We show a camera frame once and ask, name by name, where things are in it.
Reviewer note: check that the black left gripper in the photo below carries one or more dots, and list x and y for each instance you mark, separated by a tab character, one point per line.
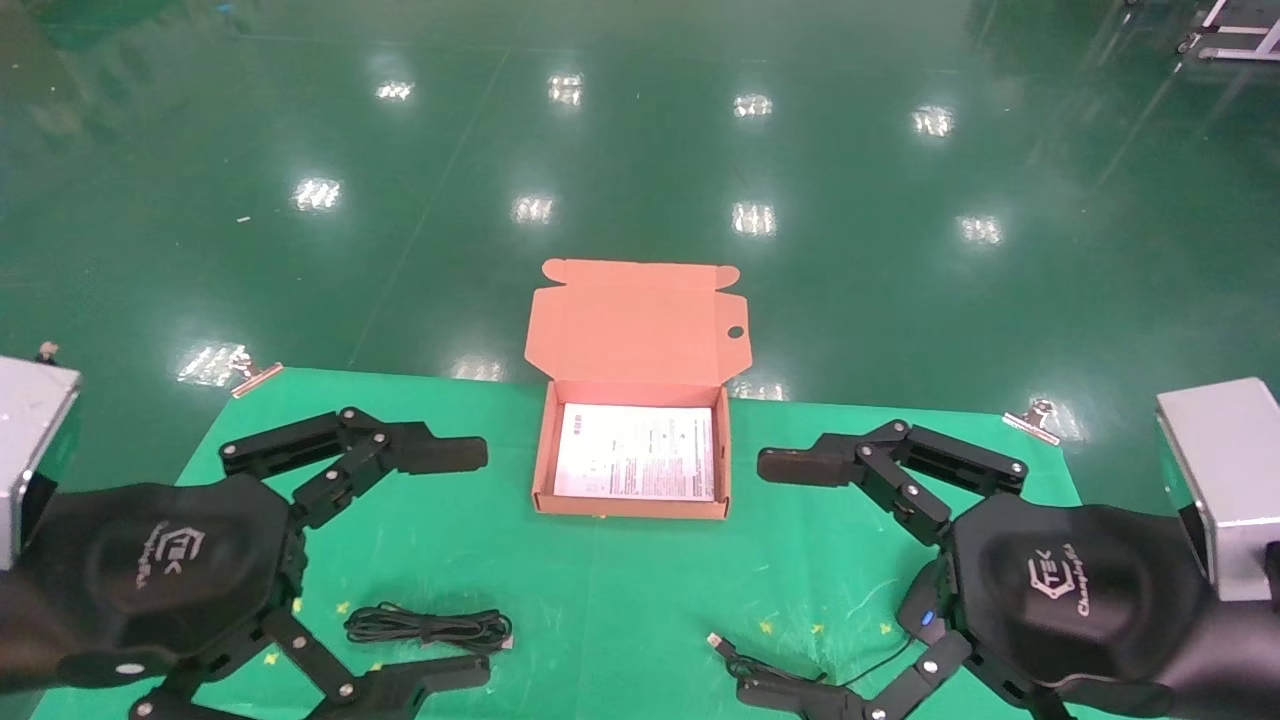
150	570

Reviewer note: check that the green table cloth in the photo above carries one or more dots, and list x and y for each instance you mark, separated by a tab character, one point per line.
600	600

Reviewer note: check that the white printed instruction sheet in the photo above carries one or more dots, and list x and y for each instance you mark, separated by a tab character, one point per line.
635	455

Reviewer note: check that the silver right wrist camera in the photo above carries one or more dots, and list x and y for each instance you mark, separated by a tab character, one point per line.
1235	480

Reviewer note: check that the metal cloth clip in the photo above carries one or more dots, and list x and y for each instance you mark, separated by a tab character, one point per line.
255	378
1032	422

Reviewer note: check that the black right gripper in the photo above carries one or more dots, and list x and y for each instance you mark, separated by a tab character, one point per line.
1080	590

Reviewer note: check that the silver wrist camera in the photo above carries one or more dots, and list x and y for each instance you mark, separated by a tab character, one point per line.
1235	480
30	440

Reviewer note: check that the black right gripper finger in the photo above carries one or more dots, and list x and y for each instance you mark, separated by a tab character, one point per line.
800	467
780	700

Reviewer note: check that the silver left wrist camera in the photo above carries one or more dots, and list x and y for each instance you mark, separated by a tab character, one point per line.
30	440

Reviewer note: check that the white metal background rack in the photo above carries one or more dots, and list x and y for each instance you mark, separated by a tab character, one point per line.
1235	30

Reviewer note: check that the orange cardboard box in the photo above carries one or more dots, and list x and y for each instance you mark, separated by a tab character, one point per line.
630	330

